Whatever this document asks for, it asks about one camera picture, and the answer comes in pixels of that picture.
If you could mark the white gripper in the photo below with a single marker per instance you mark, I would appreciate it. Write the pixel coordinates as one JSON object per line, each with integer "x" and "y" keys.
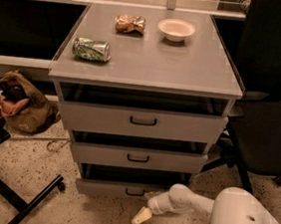
{"x": 155, "y": 205}

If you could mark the grey bottom drawer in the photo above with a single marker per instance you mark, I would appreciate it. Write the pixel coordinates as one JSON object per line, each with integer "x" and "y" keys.
{"x": 114, "y": 181}

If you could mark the grey drawer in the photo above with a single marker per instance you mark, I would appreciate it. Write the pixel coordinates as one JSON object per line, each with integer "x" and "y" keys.
{"x": 137, "y": 152}
{"x": 137, "y": 113}
{"x": 114, "y": 181}

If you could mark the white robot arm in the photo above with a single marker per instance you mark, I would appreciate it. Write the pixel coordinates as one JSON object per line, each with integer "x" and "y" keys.
{"x": 232, "y": 205}

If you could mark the grey middle drawer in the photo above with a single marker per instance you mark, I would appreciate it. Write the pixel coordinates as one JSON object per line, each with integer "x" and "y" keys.
{"x": 137, "y": 152}

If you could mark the grey top drawer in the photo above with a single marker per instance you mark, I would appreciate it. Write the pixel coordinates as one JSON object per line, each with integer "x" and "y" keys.
{"x": 137, "y": 113}

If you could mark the grey drawer cabinet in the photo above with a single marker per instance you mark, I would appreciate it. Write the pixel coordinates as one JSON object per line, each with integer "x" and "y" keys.
{"x": 197, "y": 66}

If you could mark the brown canvas bag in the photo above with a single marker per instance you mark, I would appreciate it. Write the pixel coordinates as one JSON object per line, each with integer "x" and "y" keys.
{"x": 24, "y": 107}

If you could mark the green crushed soda can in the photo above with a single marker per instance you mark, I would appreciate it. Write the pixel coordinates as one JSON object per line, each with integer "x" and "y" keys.
{"x": 91, "y": 50}

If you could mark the white paper bowl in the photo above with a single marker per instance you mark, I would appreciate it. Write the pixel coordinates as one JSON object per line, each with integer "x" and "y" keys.
{"x": 176, "y": 30}

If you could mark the crumpled gold snack bag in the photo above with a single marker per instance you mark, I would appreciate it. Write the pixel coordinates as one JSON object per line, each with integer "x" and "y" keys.
{"x": 129, "y": 23}

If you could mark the black office chair right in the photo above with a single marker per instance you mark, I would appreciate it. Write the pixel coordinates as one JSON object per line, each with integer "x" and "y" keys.
{"x": 255, "y": 127}

